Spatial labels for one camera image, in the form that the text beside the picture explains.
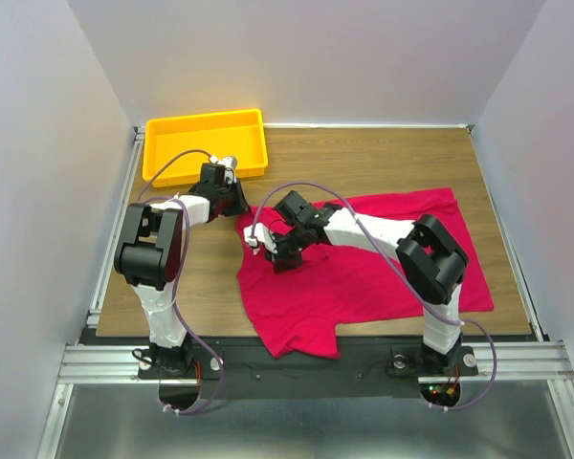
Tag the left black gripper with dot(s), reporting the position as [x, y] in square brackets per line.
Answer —
[241, 205]

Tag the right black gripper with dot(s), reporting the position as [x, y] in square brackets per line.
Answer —
[280, 260]

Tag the yellow plastic tray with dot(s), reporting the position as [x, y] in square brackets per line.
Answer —
[238, 133]

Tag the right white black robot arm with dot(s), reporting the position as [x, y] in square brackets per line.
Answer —
[422, 253]

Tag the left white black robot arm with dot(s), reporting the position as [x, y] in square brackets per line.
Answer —
[149, 257]

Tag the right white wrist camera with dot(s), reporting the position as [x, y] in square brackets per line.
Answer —
[258, 237]

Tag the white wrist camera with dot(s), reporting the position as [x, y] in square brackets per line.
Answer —
[258, 237]
[229, 163]

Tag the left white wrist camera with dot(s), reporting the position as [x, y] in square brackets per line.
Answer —
[229, 163]

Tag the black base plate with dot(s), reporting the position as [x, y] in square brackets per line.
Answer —
[243, 369]

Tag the aluminium frame rail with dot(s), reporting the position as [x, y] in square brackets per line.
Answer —
[60, 403]

